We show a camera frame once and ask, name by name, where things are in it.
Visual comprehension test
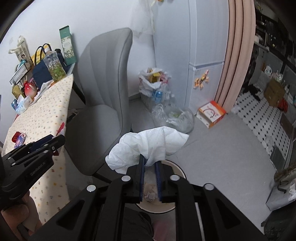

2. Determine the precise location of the white tissue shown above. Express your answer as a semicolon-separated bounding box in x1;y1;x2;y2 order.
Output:
105;126;189;174

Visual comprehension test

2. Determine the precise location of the blue pink snack wrapper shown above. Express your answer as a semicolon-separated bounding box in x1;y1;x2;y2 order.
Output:
14;133;26;149

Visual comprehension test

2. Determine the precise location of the printed paper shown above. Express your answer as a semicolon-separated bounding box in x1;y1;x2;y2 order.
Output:
144;189;157;203

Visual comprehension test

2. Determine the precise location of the beige round trash bin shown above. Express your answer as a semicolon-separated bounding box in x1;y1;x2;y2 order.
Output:
136;165;175;214

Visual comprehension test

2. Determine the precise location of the person's left hand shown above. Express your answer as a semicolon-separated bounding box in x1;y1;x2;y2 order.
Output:
1;191;43;240

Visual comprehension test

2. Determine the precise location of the red snack packet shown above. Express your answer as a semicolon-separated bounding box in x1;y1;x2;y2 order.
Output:
11;132;23;143

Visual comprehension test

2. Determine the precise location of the clear garbage bag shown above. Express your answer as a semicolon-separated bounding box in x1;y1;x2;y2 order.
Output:
151;104;195;133

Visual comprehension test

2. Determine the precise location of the grey upholstered chair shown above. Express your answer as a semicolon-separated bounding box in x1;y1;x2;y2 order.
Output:
65;28;132;176

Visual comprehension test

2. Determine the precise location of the blue tissue box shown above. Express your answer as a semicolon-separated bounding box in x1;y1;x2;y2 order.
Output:
11;95;33;114

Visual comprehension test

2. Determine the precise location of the orange white cardboard box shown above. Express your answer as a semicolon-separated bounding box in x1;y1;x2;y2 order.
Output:
196;101;226;128

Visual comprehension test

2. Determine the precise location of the yellow liquid bottle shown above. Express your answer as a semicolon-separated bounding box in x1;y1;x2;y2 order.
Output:
11;84;26;99

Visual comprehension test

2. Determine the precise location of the white bag of recyclables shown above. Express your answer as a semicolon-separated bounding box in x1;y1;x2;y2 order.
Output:
138;68;175;111

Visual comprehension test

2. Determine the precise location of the navy lunch bag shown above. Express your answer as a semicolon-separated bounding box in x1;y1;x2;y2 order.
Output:
33;44;67;90

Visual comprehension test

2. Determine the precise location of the large tea bottle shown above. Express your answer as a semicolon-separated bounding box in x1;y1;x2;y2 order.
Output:
43;47;67;82

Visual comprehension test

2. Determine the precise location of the white tote bag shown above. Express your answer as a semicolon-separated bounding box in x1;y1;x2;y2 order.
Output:
8;36;31;62

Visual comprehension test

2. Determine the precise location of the white refrigerator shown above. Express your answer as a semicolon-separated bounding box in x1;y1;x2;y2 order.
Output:
152;0;229;113

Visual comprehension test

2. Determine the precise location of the green tall box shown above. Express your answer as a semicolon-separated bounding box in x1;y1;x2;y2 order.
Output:
59;26;77;66

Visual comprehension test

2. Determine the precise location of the brown cardboard carton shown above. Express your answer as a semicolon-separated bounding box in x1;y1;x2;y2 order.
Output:
264;79;285;107

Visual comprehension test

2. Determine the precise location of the pink curtain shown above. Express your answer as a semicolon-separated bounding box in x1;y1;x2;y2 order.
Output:
215;0;255;113

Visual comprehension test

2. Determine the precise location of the wire mesh basket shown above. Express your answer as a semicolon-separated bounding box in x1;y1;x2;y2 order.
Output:
10;62;31;86

